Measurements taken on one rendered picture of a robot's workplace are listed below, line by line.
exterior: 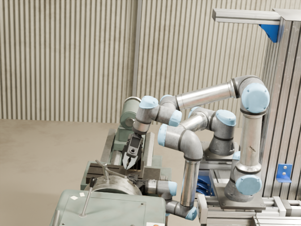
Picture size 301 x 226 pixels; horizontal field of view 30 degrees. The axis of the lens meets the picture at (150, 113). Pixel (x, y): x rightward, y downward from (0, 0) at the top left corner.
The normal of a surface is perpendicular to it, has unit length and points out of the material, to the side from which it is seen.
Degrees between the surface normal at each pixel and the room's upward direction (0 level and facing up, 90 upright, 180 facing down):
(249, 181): 98
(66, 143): 0
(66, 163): 0
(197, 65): 90
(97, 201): 0
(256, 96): 82
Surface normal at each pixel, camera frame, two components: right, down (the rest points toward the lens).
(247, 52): 0.06, 0.39
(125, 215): 0.07, -0.92
